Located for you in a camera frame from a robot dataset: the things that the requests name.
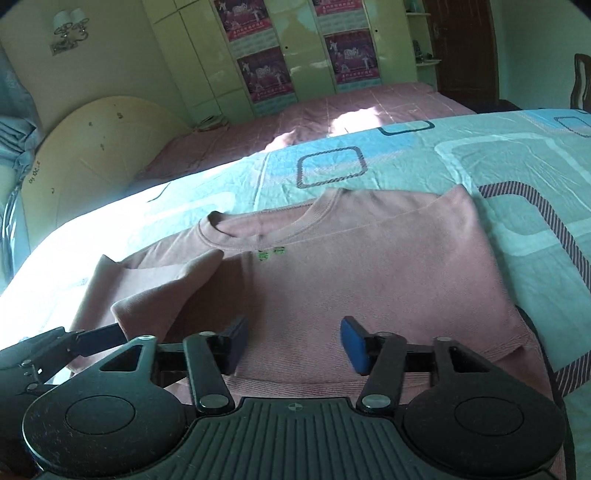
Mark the dark wooden door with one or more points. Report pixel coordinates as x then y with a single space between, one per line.
461 50

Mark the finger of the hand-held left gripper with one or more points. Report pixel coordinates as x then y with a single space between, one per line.
99 338

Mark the cream arched headboard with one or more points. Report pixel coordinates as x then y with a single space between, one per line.
97 147

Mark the pink knit sweater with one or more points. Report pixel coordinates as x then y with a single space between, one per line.
346 267

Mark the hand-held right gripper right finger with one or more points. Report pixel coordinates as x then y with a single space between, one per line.
352 342

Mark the dark wooden chair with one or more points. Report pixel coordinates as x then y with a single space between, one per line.
582 83

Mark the wall lamp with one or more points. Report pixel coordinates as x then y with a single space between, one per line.
69 27

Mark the pink checked bed sheet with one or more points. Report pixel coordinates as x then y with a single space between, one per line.
369 105

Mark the corner shelf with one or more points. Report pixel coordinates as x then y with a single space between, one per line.
427 63

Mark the grey blue curtain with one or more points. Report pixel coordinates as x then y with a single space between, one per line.
14 120

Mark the wall poster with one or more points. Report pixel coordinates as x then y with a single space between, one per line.
266 76
339 5
243 18
352 54

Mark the dark shelf clutter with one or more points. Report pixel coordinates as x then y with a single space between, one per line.
422 54

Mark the pale green wardrobe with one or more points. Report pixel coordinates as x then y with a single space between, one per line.
198 55

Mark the patterned teal bed sheet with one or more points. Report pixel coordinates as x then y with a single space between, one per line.
397 152

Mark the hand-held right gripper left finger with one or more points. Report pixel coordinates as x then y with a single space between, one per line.
237 342

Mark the teal bottle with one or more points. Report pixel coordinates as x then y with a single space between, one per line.
414 4

